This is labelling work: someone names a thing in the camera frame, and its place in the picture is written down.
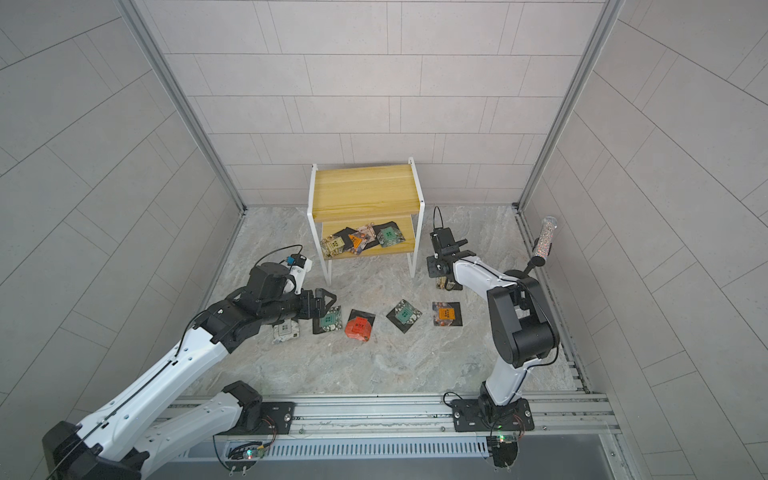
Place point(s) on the right circuit board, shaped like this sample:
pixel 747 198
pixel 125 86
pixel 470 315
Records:
pixel 503 451

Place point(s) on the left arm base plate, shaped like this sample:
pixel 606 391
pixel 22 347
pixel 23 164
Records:
pixel 270 417

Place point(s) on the green label tea bag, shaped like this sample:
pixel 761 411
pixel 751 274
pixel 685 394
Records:
pixel 404 315

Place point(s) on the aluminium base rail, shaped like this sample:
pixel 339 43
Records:
pixel 407 427

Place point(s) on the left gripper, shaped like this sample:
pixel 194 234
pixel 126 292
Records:
pixel 308 298

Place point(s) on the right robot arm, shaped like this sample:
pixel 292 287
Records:
pixel 520 319

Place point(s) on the orange tea bag lower shelf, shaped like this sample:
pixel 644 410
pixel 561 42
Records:
pixel 358 241

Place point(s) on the circuit board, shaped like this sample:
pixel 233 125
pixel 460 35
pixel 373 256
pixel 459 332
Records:
pixel 503 451
pixel 243 457

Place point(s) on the wooden two-tier shelf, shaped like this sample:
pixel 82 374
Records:
pixel 352 197

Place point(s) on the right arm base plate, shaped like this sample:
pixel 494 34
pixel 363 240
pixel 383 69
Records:
pixel 482 415

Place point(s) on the orange label tea bag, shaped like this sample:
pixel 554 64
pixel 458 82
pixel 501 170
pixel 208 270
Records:
pixel 447 314

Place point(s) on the red tea bag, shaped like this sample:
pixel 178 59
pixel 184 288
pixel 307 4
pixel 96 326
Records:
pixel 359 325

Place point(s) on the white label tea bag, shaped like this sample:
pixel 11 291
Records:
pixel 285 331

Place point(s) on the dark green tea bag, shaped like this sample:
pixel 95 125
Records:
pixel 388 234

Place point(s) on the left circuit board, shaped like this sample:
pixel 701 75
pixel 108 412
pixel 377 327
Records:
pixel 243 457

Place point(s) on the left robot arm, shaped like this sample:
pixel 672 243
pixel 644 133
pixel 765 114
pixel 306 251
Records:
pixel 121 441

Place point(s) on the floral tea bag lower shelf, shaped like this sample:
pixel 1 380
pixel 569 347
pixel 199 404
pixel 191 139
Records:
pixel 369 228

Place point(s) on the black green tea bag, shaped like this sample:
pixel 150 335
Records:
pixel 330 322

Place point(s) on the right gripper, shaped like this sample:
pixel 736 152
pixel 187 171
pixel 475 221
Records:
pixel 434 271

